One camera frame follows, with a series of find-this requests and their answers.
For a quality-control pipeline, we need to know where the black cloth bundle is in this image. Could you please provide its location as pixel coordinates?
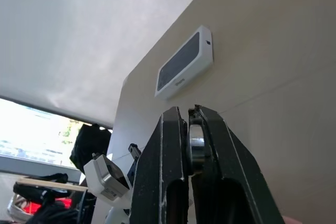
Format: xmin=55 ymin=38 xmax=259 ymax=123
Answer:
xmin=13 ymin=173 xmax=72 ymax=209

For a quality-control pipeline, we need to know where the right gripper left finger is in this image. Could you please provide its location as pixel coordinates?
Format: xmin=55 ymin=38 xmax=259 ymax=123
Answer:
xmin=131 ymin=106 xmax=190 ymax=224

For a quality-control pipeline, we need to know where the red item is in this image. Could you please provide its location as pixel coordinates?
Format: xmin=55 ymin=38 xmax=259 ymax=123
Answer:
xmin=24 ymin=198 xmax=73 ymax=215

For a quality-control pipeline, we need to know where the white phone box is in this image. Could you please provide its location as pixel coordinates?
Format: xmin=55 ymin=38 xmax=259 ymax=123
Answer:
xmin=154 ymin=25 xmax=214 ymax=101

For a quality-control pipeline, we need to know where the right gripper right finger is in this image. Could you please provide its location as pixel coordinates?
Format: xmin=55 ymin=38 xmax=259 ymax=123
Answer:
xmin=188 ymin=104 xmax=286 ymax=224

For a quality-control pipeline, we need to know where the white robot arm camera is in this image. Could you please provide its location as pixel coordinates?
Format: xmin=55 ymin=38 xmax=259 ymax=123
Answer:
xmin=83 ymin=153 xmax=132 ymax=209

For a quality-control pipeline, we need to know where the metal spoon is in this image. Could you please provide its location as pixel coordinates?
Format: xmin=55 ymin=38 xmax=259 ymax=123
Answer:
xmin=186 ymin=123 xmax=206 ymax=177

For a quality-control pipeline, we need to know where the black bag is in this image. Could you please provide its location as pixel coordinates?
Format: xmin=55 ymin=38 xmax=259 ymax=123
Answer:
xmin=69 ymin=123 xmax=112 ymax=170

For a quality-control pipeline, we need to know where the wooden board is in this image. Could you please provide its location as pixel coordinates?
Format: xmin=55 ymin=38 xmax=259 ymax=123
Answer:
xmin=17 ymin=177 xmax=89 ymax=192

